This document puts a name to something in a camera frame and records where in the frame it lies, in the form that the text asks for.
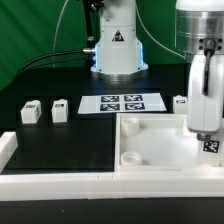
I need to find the white marker sheet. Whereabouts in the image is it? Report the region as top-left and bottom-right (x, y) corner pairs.
(78, 93), (166, 114)

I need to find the white U-shaped fence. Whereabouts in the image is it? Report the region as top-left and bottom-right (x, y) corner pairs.
(0, 131), (224, 201)

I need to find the green backdrop curtain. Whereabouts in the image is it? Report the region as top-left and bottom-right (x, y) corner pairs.
(0, 0), (184, 90)

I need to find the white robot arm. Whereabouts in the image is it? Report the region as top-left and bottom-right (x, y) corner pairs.
(91, 0), (224, 141)

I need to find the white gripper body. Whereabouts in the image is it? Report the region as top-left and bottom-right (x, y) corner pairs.
(187, 55), (224, 141)

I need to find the black cable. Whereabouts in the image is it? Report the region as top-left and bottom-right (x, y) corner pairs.
(16, 48), (95, 76)

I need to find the white square tabletop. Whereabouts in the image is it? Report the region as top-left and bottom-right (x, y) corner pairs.
(115, 113), (224, 172)

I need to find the grey cable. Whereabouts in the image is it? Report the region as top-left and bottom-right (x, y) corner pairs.
(52, 0), (71, 68)

